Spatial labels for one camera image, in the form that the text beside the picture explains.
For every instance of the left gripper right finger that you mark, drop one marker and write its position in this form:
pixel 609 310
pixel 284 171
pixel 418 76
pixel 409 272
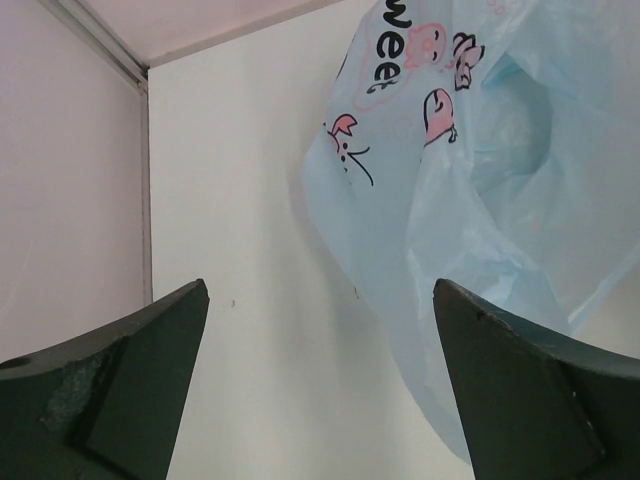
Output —
pixel 534 403

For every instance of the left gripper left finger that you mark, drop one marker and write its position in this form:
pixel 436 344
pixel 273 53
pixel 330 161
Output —
pixel 106 404

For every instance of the light blue plastic bag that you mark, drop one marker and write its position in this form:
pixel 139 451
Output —
pixel 491 143

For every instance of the aluminium corner post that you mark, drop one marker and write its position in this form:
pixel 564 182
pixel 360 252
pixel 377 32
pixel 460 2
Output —
pixel 92 143

